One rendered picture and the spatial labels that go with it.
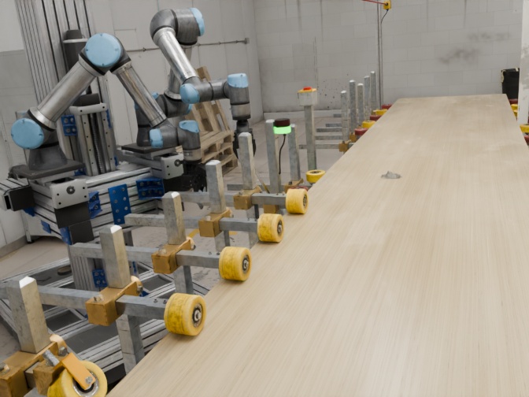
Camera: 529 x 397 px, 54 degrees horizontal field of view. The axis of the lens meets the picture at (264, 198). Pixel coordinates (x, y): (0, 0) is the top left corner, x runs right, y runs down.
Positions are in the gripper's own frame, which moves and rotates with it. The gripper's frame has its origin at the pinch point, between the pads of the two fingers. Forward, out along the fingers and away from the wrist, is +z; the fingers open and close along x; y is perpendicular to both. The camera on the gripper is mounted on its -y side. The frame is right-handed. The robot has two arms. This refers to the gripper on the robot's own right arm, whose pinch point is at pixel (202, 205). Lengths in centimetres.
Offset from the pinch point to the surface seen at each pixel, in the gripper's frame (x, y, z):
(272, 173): -2.2, -31.1, -14.0
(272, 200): 27, -42, -13
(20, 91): -127, 216, -40
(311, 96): -51, -34, -37
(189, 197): 26.6, -9.8, -12.5
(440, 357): 98, -99, -9
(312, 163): -53, -32, -6
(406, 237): 42, -87, -9
